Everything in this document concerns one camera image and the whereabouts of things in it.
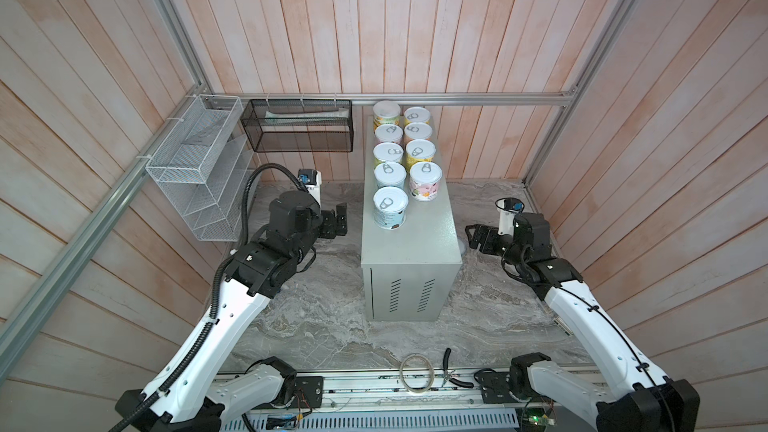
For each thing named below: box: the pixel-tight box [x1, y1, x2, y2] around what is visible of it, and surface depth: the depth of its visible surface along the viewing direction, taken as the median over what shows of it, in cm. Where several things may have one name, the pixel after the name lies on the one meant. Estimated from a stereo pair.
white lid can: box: [409, 161, 443, 202], surface depth 69 cm
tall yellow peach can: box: [372, 100, 401, 132], surface depth 81 cm
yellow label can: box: [404, 106, 431, 126], surface depth 83 cm
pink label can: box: [404, 122, 433, 141], surface depth 78 cm
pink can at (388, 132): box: [374, 123, 404, 143], surface depth 78 cm
